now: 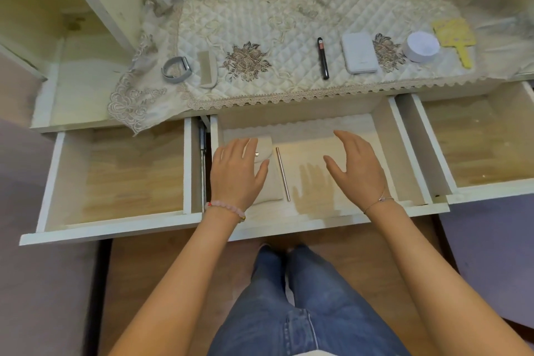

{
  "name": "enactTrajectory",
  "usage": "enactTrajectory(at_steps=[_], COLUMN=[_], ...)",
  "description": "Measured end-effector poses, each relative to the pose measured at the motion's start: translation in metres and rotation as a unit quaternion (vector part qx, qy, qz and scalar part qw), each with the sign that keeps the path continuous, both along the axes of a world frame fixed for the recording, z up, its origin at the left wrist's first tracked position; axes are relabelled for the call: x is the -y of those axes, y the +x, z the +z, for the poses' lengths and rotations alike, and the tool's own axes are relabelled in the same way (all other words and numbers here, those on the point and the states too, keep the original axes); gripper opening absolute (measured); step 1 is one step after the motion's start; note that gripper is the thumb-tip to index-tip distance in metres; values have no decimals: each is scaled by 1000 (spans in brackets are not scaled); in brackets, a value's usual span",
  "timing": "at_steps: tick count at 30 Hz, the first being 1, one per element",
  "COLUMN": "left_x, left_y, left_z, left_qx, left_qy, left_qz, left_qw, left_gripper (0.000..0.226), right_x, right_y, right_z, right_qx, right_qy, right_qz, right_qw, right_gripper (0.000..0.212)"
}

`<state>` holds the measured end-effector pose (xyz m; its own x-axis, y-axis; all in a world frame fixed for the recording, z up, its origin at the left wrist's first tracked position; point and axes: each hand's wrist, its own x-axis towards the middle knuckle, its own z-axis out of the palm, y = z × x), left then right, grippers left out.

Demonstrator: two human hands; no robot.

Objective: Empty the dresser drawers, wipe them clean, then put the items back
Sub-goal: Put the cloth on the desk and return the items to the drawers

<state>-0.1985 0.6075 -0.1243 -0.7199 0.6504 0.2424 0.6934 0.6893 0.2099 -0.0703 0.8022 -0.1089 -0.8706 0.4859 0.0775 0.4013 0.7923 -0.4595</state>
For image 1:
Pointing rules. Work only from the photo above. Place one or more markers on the person's left hand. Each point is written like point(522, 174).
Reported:
point(233, 176)

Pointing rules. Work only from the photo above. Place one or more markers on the person's right hand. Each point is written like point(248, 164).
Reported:
point(365, 176)

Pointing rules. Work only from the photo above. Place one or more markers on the beige snap pouch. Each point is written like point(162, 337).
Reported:
point(271, 189)

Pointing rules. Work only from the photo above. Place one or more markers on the thin metal straw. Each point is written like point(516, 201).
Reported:
point(283, 174)

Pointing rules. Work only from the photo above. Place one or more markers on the wide white drawer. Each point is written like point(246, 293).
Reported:
point(304, 139)

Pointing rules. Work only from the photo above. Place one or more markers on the small white drawer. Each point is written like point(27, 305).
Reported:
point(479, 143)
point(125, 176)

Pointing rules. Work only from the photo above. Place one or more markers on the white comb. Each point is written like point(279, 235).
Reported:
point(207, 70)

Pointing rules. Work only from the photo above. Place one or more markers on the silver grey wristband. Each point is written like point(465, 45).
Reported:
point(167, 75)

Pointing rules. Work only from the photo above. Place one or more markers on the white power bank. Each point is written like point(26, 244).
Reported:
point(359, 53)

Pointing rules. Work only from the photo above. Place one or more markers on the black lipstick tube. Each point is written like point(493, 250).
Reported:
point(322, 59)

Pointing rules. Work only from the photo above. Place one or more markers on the white round compact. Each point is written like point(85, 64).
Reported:
point(421, 47)

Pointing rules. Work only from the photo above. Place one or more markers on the yellow hand mirror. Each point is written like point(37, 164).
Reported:
point(452, 36)

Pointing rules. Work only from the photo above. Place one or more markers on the person's right forearm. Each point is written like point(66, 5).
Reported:
point(442, 285)

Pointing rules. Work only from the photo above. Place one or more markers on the person's left forearm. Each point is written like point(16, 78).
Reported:
point(171, 297)

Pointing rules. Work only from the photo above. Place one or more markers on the person's left leg in jeans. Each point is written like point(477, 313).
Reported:
point(250, 314)

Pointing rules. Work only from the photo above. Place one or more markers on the person's leg in jeans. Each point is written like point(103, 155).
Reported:
point(250, 314)
point(342, 314)

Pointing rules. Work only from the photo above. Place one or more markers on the person's right leg in jeans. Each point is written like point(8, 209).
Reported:
point(342, 314)

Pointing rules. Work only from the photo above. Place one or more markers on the dark brown wooden trim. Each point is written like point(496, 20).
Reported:
point(446, 243)
point(98, 297)

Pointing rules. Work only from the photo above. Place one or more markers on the quilted lace table cloth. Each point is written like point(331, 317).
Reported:
point(271, 1)

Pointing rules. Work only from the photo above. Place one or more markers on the cream dressing table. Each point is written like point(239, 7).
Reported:
point(83, 76)

